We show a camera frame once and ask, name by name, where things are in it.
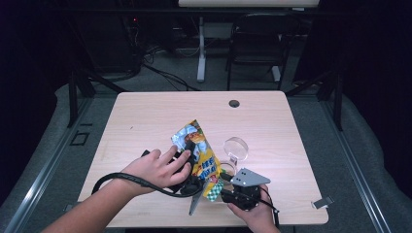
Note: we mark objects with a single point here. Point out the clear glass jar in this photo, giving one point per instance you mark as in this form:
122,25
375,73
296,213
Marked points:
236,149

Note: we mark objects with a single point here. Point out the white desk leg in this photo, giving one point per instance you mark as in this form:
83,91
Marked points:
276,73
201,55

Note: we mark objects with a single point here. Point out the white background desk top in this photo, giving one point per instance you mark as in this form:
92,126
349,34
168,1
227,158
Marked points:
247,3

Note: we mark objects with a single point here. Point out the person's left hand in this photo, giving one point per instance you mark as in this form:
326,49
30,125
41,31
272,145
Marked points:
155,171

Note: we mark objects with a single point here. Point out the black metal stand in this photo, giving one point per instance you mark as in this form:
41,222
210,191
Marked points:
337,103
73,97

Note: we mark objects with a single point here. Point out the grey tape strip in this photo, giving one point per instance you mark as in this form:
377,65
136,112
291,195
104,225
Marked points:
322,203
68,207

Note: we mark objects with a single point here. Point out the black floor tape rectangle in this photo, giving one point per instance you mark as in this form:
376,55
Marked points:
79,138

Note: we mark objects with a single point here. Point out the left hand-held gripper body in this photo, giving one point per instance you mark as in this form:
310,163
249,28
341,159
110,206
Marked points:
193,184

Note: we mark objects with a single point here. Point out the black folding chair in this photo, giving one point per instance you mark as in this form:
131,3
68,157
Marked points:
259,42

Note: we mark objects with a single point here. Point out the black table grommet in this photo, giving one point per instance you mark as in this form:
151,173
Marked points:
234,103

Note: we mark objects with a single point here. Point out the yellow snack bag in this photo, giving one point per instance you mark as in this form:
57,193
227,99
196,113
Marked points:
207,161

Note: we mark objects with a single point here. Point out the person's right hand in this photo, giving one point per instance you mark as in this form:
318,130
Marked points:
262,215

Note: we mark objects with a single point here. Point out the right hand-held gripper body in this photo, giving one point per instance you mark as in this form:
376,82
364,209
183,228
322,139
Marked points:
247,194

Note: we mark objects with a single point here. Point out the aluminium floor rail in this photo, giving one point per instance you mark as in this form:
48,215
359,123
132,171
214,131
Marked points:
42,174
359,174

